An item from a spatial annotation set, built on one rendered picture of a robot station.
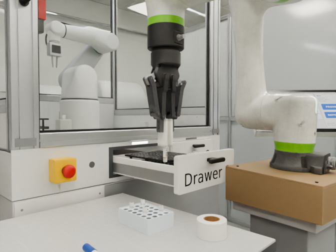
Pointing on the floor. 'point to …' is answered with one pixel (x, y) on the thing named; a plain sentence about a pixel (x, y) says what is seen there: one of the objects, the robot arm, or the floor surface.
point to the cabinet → (105, 191)
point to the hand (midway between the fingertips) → (165, 132)
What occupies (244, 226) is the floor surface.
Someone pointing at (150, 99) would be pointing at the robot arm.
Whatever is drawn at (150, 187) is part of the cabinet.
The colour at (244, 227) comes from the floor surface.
